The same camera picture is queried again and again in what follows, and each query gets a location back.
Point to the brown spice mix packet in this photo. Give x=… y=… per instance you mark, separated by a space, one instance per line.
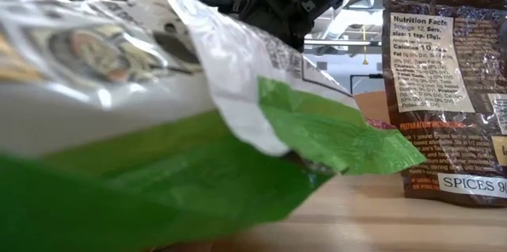
x=435 y=145

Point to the white green food packet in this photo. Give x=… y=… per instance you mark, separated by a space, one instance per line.
x=119 y=125

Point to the silver spiral ceiling duct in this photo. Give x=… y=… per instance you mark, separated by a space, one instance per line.
x=336 y=26

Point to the black metal rack frame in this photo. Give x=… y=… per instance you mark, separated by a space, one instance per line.
x=368 y=75

